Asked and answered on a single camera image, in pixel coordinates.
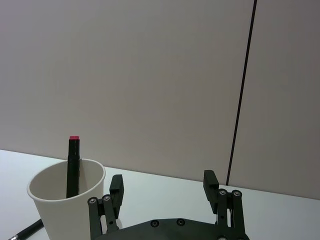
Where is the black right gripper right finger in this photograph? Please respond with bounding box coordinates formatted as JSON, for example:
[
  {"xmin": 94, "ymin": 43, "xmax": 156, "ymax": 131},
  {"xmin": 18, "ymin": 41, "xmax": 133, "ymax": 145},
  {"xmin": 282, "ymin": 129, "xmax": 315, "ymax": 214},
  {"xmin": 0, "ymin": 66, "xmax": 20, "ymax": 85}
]
[{"xmin": 203, "ymin": 169, "xmax": 249, "ymax": 238}]

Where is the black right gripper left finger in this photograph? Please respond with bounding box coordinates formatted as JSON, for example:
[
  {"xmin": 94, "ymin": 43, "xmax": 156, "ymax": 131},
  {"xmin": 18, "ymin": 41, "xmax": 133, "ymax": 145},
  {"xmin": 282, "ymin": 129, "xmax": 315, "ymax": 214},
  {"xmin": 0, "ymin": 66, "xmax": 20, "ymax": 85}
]
[{"xmin": 87, "ymin": 174, "xmax": 125, "ymax": 240}]

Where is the white paper cup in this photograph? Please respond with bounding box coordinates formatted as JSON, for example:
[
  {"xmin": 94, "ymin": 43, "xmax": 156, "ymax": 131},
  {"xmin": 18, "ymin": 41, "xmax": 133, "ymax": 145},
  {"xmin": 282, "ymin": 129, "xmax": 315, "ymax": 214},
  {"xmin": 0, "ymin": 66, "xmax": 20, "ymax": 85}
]
[{"xmin": 27, "ymin": 158, "xmax": 106, "ymax": 240}]

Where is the black marker with red cap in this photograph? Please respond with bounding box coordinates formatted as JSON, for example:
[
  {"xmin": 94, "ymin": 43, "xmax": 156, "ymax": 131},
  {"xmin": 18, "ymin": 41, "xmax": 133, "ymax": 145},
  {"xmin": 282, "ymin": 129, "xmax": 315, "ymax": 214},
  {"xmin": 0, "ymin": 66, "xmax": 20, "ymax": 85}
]
[{"xmin": 65, "ymin": 135, "xmax": 81, "ymax": 199}]

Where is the black pen with silver band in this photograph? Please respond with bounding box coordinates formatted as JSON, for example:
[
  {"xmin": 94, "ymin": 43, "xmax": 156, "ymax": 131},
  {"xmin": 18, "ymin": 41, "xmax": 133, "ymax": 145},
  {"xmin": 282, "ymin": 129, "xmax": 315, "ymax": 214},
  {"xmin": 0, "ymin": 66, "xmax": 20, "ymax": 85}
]
[{"xmin": 7, "ymin": 218, "xmax": 44, "ymax": 240}]

